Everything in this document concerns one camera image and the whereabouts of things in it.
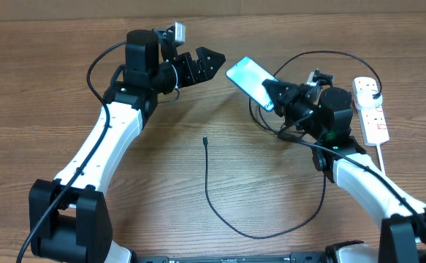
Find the blue Samsung Galaxy smartphone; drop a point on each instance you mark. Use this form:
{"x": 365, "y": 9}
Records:
{"x": 249, "y": 76}

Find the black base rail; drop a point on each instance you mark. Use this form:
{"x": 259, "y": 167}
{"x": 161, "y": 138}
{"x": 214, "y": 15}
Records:
{"x": 293, "y": 257}

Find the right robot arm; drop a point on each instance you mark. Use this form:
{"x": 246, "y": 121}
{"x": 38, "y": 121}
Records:
{"x": 326, "y": 114}

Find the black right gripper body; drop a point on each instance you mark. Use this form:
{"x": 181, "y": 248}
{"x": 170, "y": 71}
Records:
{"x": 298, "y": 108}

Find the white charger plug adapter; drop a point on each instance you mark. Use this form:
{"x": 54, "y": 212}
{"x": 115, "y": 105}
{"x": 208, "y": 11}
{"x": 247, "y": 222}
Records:
{"x": 367, "y": 99}

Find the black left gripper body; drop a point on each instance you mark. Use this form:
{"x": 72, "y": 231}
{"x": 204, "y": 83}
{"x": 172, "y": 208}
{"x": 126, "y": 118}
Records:
{"x": 185, "y": 74}

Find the white power strip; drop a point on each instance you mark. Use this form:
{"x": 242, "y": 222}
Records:
{"x": 372, "y": 121}

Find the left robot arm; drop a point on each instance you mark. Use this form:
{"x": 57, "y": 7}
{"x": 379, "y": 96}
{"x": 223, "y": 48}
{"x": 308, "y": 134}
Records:
{"x": 69, "y": 219}

